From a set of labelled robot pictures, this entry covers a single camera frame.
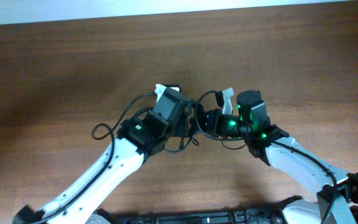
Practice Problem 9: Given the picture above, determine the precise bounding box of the black usb cable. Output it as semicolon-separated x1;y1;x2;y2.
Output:
162;99;204;154

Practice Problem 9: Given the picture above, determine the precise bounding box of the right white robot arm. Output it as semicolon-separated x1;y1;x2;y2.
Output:
195;89;358;223

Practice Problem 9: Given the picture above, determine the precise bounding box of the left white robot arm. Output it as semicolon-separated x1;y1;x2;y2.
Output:
13;99;202;223

